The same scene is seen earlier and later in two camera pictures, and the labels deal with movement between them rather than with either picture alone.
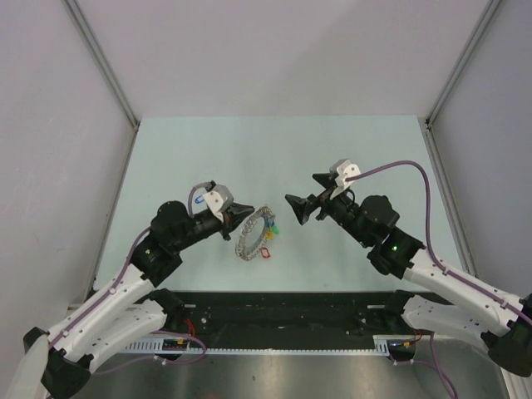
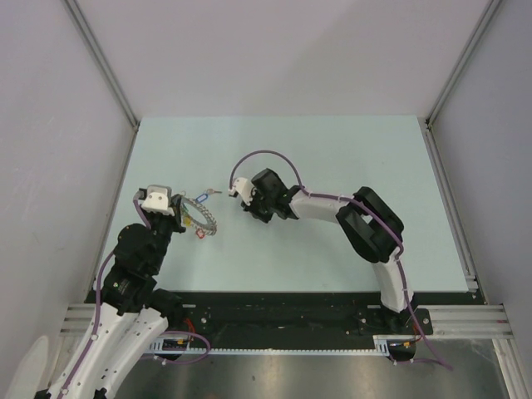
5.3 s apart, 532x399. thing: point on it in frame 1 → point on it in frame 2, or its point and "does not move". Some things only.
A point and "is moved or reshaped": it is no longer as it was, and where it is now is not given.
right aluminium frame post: [464, 61] does not move
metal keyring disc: [267, 214] is moved or reshaped
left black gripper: [232, 216] → [176, 219]
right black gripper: [302, 206] → [253, 208]
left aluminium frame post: [101, 55] does not move
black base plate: [263, 317] does not move
